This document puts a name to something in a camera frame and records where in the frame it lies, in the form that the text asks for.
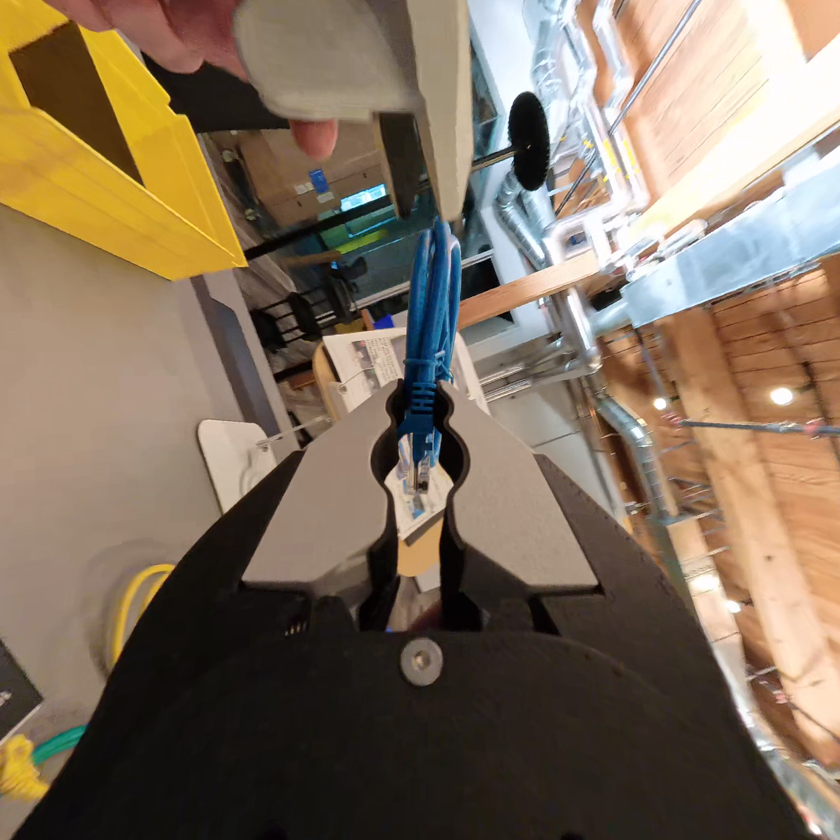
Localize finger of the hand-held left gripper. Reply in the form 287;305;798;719
373;112;423;221
407;0;475;222

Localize yellow ethernet cable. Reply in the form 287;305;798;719
0;563;177;803

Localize large cardboard box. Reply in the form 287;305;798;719
226;128;395;227

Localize black office chair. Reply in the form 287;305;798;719
252;256;368;355

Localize silver ventilation duct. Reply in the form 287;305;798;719
493;167;670;519

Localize person's left hand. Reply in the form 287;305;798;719
46;0;340;162

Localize laminated instruction sheet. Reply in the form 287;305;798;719
323;330;490;546

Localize green ethernet cable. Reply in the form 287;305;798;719
29;725;89;765

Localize yellow plastic bin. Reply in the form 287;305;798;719
0;0;249;282

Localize black pole stand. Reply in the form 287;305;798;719
244;92;551;260

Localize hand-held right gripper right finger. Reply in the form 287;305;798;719
436;381;600;631

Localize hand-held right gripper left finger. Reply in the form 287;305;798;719
240;379;404;632

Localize blue ethernet cable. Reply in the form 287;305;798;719
395;220;463;497

